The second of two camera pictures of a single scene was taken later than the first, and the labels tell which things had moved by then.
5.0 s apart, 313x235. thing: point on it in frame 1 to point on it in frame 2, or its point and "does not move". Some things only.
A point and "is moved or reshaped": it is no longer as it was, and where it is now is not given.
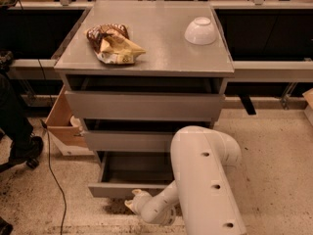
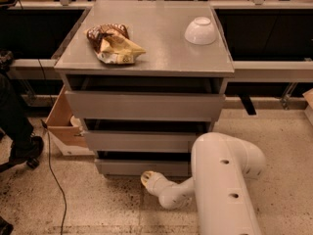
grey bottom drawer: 122,171 is moved or reshaped
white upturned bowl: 201,32 does not move
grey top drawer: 146,107 does not move
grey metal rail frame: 296,70 does not move
